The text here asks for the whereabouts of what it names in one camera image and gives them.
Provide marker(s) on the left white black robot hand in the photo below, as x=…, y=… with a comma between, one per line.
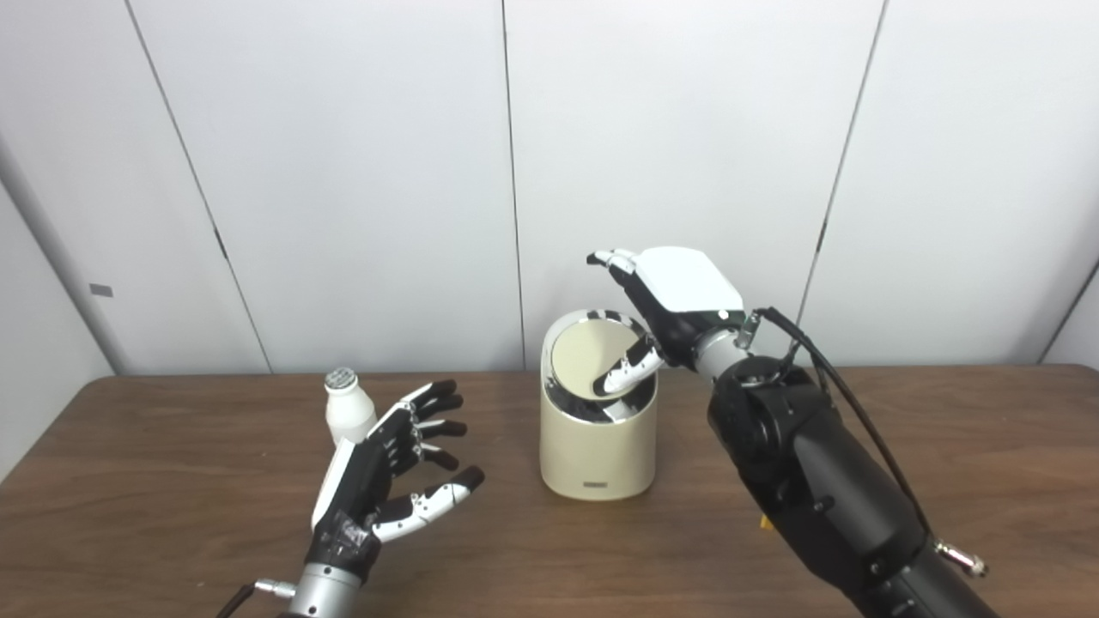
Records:
x=361, y=498

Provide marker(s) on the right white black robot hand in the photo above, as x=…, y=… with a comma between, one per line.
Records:
x=683, y=287

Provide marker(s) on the small white plastic bottle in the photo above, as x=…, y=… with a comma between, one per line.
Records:
x=348, y=416

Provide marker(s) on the cream round bin lid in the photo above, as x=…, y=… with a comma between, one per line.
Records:
x=584, y=356

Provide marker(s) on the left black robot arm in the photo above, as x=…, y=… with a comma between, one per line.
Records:
x=324, y=594

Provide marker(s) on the cream-colored round bin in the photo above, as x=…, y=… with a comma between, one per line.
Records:
x=597, y=455

